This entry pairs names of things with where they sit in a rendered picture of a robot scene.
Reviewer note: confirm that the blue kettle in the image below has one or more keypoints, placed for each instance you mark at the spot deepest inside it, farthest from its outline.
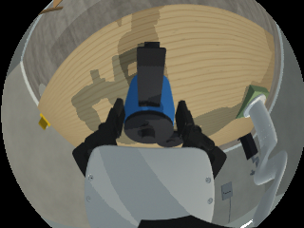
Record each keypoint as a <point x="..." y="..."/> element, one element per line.
<point x="149" y="107"/>

